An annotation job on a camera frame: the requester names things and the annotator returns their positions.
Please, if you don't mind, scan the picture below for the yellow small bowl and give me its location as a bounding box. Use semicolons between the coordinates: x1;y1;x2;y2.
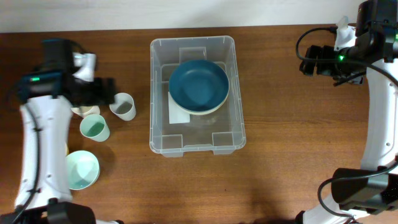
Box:
65;143;69;156

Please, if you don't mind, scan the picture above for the cream plate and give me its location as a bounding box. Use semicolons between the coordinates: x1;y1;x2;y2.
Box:
168;92;228;116

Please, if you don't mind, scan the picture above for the mint green small bowl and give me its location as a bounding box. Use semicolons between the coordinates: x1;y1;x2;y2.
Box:
66;151;100;190

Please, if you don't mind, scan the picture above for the blue plate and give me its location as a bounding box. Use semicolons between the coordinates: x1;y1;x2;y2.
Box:
169;60;229;111

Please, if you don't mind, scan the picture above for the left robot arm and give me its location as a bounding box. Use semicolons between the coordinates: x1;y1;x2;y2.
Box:
1;39;116;223

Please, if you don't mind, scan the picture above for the mint green cup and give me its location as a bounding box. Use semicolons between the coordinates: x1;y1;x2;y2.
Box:
80;114;110;142

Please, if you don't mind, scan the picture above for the grey cup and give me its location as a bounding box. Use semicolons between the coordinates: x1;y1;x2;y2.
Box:
109;93;136;121

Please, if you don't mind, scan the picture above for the cream cup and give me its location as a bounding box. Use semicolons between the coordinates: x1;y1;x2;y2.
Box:
71;106;100;118

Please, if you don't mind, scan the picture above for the clear plastic storage container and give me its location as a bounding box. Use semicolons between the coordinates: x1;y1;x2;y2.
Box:
149;35;246;157

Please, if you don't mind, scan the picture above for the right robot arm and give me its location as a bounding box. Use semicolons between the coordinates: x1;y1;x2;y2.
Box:
295;0;397;223

